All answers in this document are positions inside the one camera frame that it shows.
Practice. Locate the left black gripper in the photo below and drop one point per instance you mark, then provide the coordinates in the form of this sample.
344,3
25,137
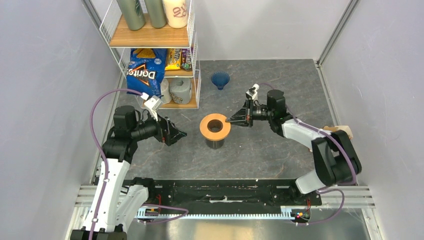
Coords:
171,134

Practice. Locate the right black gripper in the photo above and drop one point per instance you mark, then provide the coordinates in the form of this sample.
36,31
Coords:
240,118

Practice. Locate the glass coffee carafe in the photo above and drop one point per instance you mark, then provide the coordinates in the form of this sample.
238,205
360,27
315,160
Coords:
214,144

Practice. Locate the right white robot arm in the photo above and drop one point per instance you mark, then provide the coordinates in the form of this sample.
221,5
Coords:
334,157

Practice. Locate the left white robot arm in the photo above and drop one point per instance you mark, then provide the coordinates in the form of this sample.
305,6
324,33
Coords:
109,219

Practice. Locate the brown paper coffee filter pack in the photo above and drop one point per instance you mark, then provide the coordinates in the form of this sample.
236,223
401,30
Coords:
336,128

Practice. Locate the grey toilet paper roll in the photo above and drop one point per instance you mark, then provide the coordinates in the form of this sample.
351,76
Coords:
180,90

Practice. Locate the white toilet paper roll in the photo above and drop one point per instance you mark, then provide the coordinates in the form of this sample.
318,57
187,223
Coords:
165,92

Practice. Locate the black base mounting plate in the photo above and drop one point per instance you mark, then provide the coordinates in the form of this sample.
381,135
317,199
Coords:
208,197

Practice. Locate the blue Doritos chip bag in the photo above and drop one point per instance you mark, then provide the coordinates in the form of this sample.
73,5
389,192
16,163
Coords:
146,70

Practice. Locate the dark brown candy bag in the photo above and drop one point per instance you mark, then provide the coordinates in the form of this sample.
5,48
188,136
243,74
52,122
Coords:
186,59

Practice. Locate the yellow M&M candy bag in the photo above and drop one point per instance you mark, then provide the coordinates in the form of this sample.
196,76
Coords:
173,59

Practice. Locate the cream white bottle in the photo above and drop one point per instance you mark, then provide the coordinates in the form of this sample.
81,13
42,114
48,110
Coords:
176,13

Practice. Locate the right green bottle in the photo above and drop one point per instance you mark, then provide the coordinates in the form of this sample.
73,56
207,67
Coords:
156,12

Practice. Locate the green bottle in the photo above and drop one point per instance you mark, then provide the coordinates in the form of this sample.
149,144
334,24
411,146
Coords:
132,13
156,12

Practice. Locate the left green bottle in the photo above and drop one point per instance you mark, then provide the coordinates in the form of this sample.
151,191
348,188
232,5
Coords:
132,13

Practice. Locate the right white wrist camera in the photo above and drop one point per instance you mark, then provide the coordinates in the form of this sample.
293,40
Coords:
252,92

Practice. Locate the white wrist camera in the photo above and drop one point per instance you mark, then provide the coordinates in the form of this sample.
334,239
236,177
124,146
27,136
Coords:
252,92
152,103

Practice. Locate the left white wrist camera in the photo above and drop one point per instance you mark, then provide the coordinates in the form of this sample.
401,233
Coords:
152,103

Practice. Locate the white slotted cable duct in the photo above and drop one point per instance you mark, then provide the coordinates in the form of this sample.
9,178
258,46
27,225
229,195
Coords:
145,213

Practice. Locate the white wire shelf rack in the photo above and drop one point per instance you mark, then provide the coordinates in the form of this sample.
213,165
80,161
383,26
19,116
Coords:
115,32

